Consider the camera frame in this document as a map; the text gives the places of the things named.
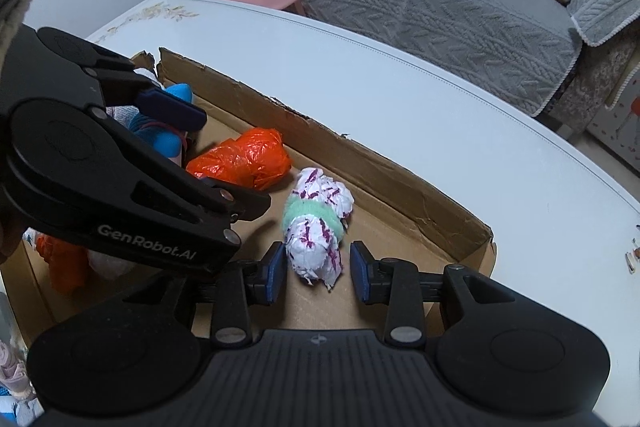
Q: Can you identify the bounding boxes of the pale pink object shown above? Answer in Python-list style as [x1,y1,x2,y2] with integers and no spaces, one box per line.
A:
[0,339,36,400]

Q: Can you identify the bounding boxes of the orange plastic bag bundle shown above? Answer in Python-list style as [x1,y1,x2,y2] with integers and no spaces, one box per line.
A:
[35,234,91,295]
[186,128,292,192]

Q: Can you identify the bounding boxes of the blue sock bundle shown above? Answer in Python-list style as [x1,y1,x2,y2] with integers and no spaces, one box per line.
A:
[127,83,196,168]

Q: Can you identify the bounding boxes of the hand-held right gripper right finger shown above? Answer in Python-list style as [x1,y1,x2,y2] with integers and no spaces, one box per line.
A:
[350,241,516,349]

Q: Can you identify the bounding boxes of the light grey bundle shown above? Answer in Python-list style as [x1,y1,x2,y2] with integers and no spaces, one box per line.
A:
[106,106,141,128]

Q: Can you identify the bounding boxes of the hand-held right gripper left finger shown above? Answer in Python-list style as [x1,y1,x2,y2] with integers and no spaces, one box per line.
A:
[120,241,288,349]

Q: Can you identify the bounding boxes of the white bundle with mint band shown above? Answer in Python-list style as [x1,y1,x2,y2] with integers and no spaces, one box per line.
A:
[283,167,354,292]

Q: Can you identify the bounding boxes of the clear white plastic bundle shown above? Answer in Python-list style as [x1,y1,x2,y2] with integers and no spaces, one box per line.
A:
[89,249,133,280]

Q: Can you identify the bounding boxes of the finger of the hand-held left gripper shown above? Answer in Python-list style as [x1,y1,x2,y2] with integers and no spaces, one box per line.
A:
[92,48,207,131]
[115,122,272,224]

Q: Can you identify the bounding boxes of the grey quilted sofa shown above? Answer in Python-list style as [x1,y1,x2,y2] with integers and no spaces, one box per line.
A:
[255,0,640,132]

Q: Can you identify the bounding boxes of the shallow cardboard box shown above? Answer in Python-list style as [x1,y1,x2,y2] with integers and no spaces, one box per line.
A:
[0,48,497,342]

